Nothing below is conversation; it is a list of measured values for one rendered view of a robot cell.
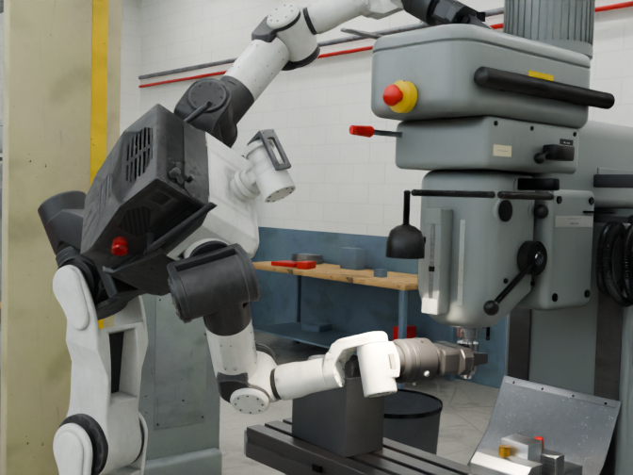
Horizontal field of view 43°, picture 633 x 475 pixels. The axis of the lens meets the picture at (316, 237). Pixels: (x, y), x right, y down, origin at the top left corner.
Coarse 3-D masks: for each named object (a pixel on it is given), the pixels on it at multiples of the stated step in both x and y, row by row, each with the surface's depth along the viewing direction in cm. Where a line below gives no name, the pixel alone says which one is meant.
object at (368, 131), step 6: (354, 126) 155; (360, 126) 156; (366, 126) 157; (372, 126) 158; (354, 132) 155; (360, 132) 156; (366, 132) 157; (372, 132) 158; (378, 132) 160; (384, 132) 161; (390, 132) 162; (396, 132) 163
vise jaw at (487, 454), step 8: (480, 456) 156; (488, 456) 156; (496, 456) 155; (512, 456) 155; (472, 464) 156; (480, 464) 155; (488, 464) 154; (496, 464) 153; (504, 464) 153; (512, 464) 152; (520, 464) 151; (528, 464) 151; (536, 464) 151; (472, 472) 156; (480, 472) 155; (488, 472) 154; (496, 472) 152; (504, 472) 151; (512, 472) 150; (520, 472) 149; (528, 472) 149; (536, 472) 151
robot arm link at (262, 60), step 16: (272, 16) 177; (288, 16) 174; (256, 32) 177; (272, 32) 175; (256, 48) 175; (272, 48) 175; (240, 64) 173; (256, 64) 173; (272, 64) 176; (288, 64) 181; (304, 64) 181; (240, 80) 171; (256, 80) 173; (256, 96) 175
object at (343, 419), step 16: (352, 384) 185; (304, 400) 197; (320, 400) 192; (336, 400) 187; (352, 400) 185; (368, 400) 188; (304, 416) 198; (320, 416) 192; (336, 416) 187; (352, 416) 186; (368, 416) 188; (304, 432) 198; (320, 432) 192; (336, 432) 187; (352, 432) 186; (368, 432) 189; (336, 448) 187; (352, 448) 186; (368, 448) 189
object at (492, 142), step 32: (416, 128) 161; (448, 128) 155; (480, 128) 149; (512, 128) 154; (544, 128) 161; (416, 160) 161; (448, 160) 155; (480, 160) 149; (512, 160) 154; (544, 160) 162; (576, 160) 170
